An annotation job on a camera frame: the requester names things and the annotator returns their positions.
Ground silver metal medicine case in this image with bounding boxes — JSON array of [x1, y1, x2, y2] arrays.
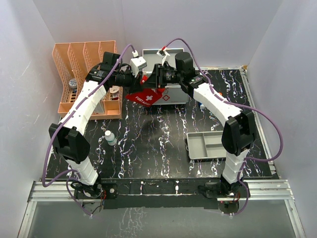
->
[[142, 48, 189, 105]]

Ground round blue white tin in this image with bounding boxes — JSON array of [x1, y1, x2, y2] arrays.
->
[[68, 78, 77, 89]]

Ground purple cable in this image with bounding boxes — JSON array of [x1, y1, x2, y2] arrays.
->
[[163, 37, 284, 218], [41, 43, 138, 219]]

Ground grey stationery box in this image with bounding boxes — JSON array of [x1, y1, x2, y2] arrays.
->
[[94, 100, 105, 115]]

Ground white oval card package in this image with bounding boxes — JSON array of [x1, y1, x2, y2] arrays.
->
[[109, 86, 120, 100]]

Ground red first aid pouch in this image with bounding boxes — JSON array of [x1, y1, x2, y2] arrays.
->
[[125, 75, 165, 107]]

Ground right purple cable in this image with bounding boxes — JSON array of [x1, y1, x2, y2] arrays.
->
[[163, 37, 284, 218]]

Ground aluminium frame rail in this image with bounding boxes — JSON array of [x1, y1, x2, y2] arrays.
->
[[18, 179, 306, 238]]

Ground clear bottle white cap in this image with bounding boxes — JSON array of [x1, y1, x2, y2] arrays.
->
[[105, 130, 117, 146]]

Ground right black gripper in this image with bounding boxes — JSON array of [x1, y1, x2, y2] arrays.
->
[[142, 64, 183, 89]]

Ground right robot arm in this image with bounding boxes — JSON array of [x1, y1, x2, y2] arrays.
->
[[143, 48, 257, 197]]

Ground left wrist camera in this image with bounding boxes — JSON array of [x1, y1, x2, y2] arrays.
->
[[130, 50, 147, 77]]

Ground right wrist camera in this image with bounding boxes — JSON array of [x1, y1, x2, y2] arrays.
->
[[157, 46, 170, 65]]

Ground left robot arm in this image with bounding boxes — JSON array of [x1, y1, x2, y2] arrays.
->
[[49, 50, 147, 198]]

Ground orange plastic file organizer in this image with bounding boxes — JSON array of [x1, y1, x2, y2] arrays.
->
[[52, 41, 123, 120]]

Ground grey plastic tray insert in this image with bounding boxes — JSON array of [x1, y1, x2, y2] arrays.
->
[[186, 131, 226, 161]]

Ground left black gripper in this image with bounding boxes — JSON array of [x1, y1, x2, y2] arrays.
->
[[113, 66, 144, 95]]

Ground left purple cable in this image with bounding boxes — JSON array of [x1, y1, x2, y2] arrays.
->
[[41, 43, 138, 219]]

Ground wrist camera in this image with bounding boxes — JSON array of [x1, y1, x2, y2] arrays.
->
[[157, 46, 170, 65], [130, 50, 147, 77]]

